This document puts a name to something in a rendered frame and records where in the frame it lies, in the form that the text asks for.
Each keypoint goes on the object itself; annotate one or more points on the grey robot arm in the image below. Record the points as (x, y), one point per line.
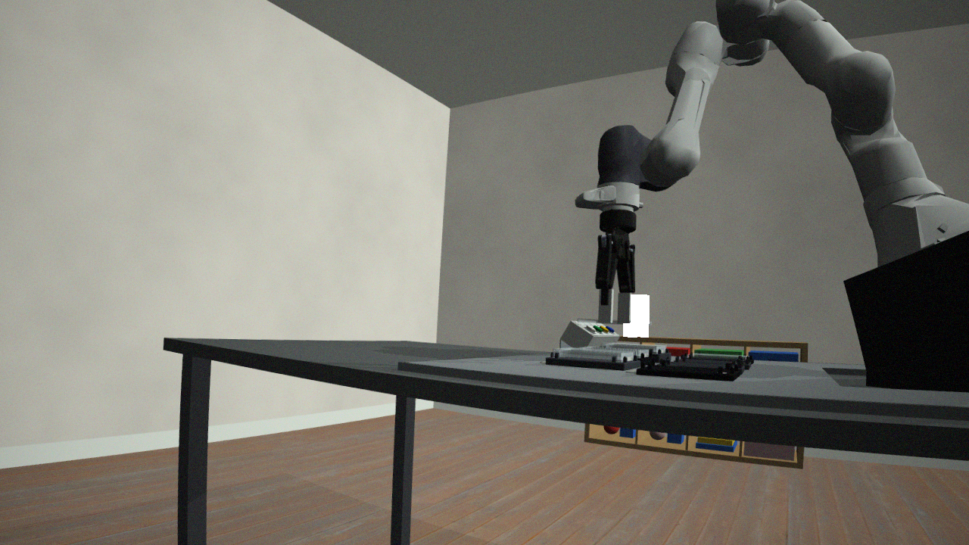
(906, 212)

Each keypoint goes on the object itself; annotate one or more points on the white button panel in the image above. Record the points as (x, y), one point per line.
(577, 335)

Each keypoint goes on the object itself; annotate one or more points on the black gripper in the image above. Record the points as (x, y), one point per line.
(617, 224)

